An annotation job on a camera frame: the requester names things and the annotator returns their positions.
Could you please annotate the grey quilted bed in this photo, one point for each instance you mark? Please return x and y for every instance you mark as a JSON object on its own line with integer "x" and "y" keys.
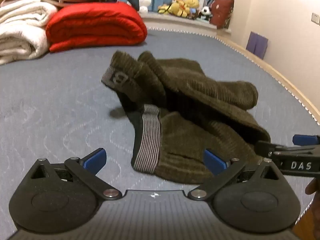
{"x": 62, "y": 92}

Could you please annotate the wall switch plate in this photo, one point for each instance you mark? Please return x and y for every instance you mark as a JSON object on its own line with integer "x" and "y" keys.
{"x": 315, "y": 18}

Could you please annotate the white fluffy folded blanket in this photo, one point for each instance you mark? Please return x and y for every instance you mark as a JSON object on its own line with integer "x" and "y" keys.
{"x": 20, "y": 30}

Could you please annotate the person's right hand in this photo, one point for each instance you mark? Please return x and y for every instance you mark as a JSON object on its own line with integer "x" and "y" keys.
{"x": 313, "y": 187}

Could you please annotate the red folded quilt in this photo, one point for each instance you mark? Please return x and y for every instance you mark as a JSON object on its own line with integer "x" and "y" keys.
{"x": 97, "y": 26}

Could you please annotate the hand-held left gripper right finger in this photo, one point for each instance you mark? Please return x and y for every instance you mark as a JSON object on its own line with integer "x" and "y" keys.
{"x": 215, "y": 161}

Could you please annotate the small yellow plush toy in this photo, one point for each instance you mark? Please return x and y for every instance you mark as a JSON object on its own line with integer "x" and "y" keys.
{"x": 163, "y": 8}

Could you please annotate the large yellow plush toy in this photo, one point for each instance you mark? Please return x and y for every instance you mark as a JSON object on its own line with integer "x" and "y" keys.
{"x": 186, "y": 5}

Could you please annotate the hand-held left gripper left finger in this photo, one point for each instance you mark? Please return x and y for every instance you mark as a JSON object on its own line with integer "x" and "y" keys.
{"x": 95, "y": 158}

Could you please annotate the dark red pillow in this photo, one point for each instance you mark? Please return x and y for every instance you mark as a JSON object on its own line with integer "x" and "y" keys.
{"x": 222, "y": 11}

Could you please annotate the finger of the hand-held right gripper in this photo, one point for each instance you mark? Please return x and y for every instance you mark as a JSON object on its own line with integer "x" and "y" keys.
{"x": 306, "y": 140}
{"x": 265, "y": 148}

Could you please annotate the purple wall pad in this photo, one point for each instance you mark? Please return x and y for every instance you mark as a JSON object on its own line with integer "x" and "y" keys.
{"x": 257, "y": 44}

